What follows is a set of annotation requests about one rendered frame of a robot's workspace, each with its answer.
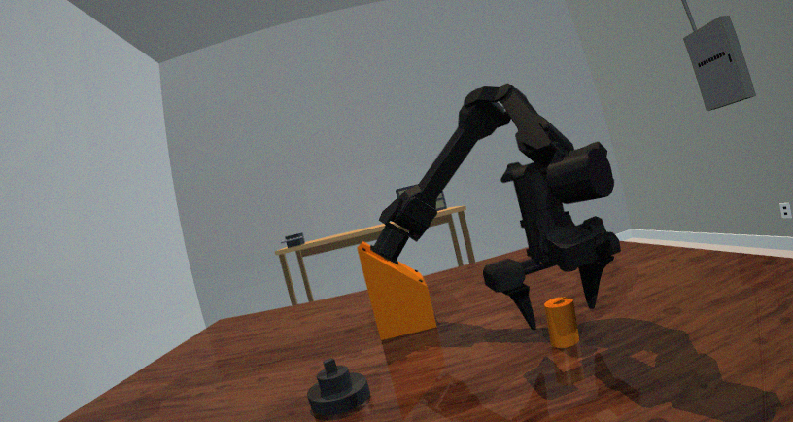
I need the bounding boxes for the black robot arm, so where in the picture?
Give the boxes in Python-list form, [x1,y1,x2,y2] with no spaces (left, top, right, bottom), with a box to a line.
[370,84,614,271]

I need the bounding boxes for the orange cylinder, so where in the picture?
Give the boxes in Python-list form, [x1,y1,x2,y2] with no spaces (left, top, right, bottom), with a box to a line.
[544,297,579,348]

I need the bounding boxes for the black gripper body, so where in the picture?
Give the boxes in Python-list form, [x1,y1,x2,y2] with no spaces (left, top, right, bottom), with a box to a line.
[483,204,621,292]

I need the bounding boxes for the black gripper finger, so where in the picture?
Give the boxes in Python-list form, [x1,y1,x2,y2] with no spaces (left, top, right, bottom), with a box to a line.
[502,284,536,330]
[579,256,614,309]

